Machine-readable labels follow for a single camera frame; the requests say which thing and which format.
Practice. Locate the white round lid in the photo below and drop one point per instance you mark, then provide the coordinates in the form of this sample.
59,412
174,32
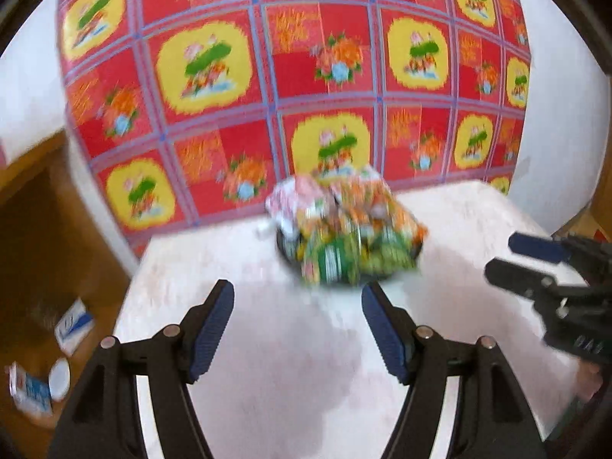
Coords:
60,378

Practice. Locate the blue and white carton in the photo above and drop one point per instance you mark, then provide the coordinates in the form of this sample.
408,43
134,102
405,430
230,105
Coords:
31,389

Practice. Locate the person's right hand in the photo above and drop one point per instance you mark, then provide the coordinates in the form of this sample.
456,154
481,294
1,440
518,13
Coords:
590,382

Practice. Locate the dark patterned plate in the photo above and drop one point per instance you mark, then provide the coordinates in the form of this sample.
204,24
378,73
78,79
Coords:
286,252

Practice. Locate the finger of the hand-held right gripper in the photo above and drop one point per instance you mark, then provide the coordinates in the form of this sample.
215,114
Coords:
535,246
511,275

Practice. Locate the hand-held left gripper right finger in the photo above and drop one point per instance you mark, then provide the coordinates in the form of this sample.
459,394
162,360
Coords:
385,334

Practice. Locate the wooden cabinet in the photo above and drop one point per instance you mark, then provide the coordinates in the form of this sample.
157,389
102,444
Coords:
48,248

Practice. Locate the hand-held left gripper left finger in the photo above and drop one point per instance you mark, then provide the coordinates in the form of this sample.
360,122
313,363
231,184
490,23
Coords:
213,330

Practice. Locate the blue and white box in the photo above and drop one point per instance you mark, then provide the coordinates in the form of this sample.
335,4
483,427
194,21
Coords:
74,327

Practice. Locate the red floral printed cloth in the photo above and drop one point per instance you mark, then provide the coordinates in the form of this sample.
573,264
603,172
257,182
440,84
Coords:
239,129

